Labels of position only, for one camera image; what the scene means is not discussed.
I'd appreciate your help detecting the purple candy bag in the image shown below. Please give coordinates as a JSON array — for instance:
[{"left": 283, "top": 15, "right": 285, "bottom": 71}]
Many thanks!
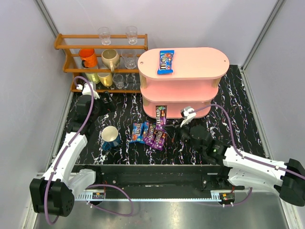
[
  {"left": 152, "top": 131, "right": 167, "bottom": 150},
  {"left": 156, "top": 105, "right": 167, "bottom": 126},
  {"left": 145, "top": 124, "right": 157, "bottom": 146}
]

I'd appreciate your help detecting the blue candy bag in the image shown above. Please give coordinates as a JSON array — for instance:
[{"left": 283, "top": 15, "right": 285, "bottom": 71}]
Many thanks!
[
  {"left": 130, "top": 123, "right": 144, "bottom": 144},
  {"left": 142, "top": 121, "right": 150, "bottom": 142},
  {"left": 157, "top": 50, "right": 174, "bottom": 75}
]

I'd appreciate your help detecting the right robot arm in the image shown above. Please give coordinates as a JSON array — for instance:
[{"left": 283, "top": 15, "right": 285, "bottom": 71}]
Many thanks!
[{"left": 165, "top": 125, "right": 305, "bottom": 207}]

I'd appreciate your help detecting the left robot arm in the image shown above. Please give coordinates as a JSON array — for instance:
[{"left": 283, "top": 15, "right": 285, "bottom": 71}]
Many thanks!
[{"left": 30, "top": 92, "right": 116, "bottom": 217}]

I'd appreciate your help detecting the clear glass bottom shelf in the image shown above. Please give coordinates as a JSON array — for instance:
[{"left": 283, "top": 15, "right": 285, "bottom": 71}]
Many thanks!
[{"left": 112, "top": 74, "right": 124, "bottom": 89}]

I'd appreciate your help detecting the clear glass shelf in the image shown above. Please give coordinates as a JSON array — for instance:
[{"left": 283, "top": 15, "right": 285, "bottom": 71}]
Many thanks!
[
  {"left": 122, "top": 49, "right": 137, "bottom": 69},
  {"left": 112, "top": 74, "right": 124, "bottom": 89}
]

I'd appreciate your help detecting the clear glass middle shelf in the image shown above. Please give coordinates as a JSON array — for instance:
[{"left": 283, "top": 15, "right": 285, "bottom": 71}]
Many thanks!
[{"left": 122, "top": 49, "right": 137, "bottom": 69}]

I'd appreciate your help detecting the pink three-tier shelf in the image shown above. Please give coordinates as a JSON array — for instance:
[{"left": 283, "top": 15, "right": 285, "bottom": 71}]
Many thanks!
[{"left": 138, "top": 47, "right": 229, "bottom": 119}]

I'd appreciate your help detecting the yellow mug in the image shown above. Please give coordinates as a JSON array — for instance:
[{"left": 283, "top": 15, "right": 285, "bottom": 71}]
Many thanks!
[{"left": 97, "top": 73, "right": 112, "bottom": 87}]

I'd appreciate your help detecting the light green mug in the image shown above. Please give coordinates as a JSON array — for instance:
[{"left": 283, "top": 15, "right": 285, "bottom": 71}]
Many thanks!
[{"left": 85, "top": 73, "right": 100, "bottom": 84}]

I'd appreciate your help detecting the blue mug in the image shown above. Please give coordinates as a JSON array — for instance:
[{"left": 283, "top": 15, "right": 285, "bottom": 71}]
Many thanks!
[{"left": 101, "top": 126, "right": 120, "bottom": 150}]

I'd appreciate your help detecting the orange wooden cup rack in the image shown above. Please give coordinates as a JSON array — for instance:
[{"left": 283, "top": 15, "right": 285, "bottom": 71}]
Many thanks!
[{"left": 54, "top": 33, "right": 148, "bottom": 93}]

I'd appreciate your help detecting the beige mug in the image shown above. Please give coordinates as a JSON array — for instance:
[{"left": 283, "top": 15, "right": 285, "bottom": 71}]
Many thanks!
[{"left": 101, "top": 49, "right": 120, "bottom": 73}]

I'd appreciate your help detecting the orange mug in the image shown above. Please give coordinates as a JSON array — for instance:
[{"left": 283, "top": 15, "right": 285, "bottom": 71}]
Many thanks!
[{"left": 79, "top": 48, "right": 98, "bottom": 68}]

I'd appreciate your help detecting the clear glass top left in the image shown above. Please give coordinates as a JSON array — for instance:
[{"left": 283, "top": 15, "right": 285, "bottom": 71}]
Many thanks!
[{"left": 98, "top": 27, "right": 111, "bottom": 45}]

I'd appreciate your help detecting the clear glass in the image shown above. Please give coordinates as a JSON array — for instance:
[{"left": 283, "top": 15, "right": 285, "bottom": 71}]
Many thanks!
[
  {"left": 98, "top": 27, "right": 111, "bottom": 45},
  {"left": 125, "top": 26, "right": 138, "bottom": 45}
]

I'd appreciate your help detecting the clear glass top right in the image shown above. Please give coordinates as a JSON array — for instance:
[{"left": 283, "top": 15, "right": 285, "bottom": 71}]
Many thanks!
[{"left": 125, "top": 26, "right": 138, "bottom": 45}]

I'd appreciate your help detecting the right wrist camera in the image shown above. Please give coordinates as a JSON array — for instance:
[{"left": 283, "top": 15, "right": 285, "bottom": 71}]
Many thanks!
[{"left": 180, "top": 106, "right": 196, "bottom": 127}]

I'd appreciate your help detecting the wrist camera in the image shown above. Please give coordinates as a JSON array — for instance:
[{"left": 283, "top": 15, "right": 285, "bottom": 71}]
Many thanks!
[
  {"left": 180, "top": 106, "right": 196, "bottom": 127},
  {"left": 76, "top": 82, "right": 100, "bottom": 100}
]

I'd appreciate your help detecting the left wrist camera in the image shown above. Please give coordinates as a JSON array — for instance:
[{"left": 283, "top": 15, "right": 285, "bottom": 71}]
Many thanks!
[{"left": 76, "top": 82, "right": 100, "bottom": 100}]

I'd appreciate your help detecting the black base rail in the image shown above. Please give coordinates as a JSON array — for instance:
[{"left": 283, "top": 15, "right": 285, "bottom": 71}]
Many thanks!
[{"left": 72, "top": 165, "right": 233, "bottom": 190}]

